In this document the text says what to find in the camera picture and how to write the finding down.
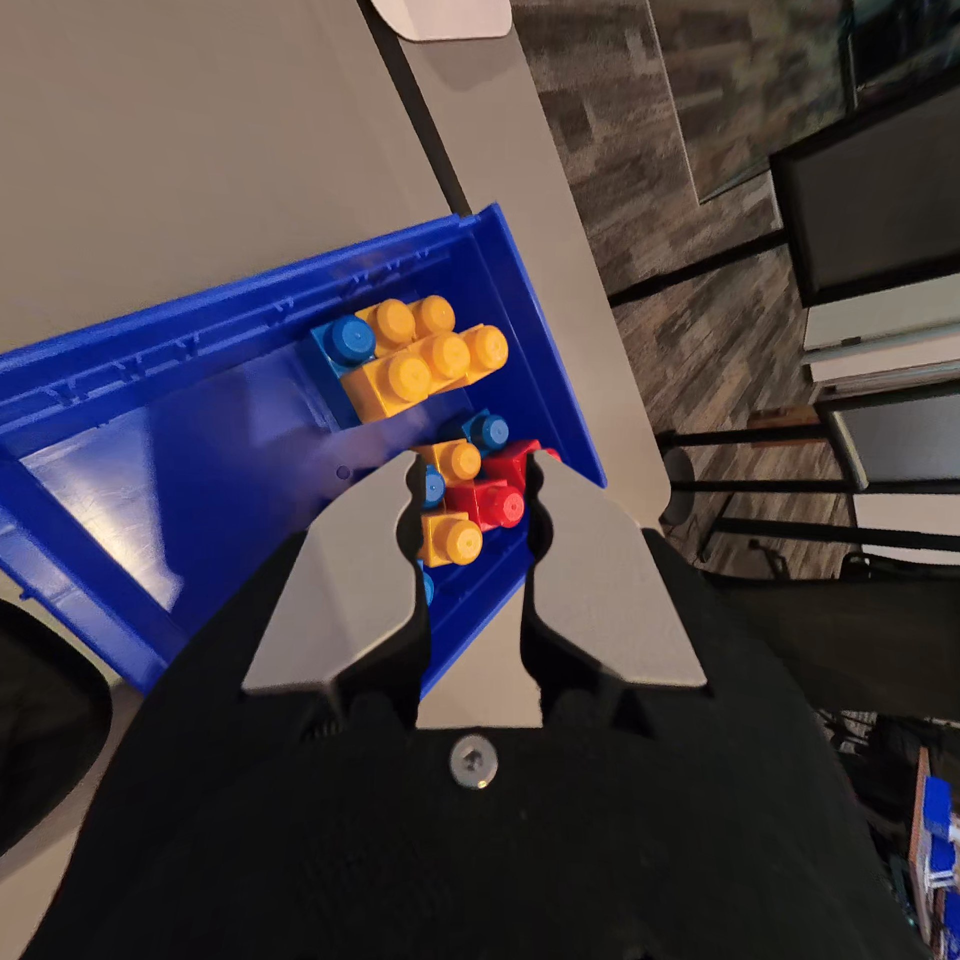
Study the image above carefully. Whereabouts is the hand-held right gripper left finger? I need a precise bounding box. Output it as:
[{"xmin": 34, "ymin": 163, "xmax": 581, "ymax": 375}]
[{"xmin": 241, "ymin": 450, "xmax": 432, "ymax": 721}]

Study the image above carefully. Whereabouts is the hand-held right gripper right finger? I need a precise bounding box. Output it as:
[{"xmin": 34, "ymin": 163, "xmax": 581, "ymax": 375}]
[{"xmin": 519, "ymin": 450, "xmax": 710, "ymax": 721}]

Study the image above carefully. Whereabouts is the blue plastic bin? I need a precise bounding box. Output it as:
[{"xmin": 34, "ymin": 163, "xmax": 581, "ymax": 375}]
[{"xmin": 0, "ymin": 202, "xmax": 609, "ymax": 699}]

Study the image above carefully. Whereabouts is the black upright panel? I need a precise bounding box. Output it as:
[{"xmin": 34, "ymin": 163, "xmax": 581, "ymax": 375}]
[{"xmin": 720, "ymin": 555, "xmax": 960, "ymax": 721}]

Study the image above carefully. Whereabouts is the black framed sign stand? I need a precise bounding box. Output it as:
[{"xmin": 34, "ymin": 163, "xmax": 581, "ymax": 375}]
[
  {"xmin": 607, "ymin": 71, "xmax": 960, "ymax": 309},
  {"xmin": 660, "ymin": 382, "xmax": 960, "ymax": 492}
]

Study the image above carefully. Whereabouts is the distant blue bin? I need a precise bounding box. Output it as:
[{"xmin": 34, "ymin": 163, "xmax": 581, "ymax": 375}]
[{"xmin": 921, "ymin": 776, "xmax": 960, "ymax": 946}]

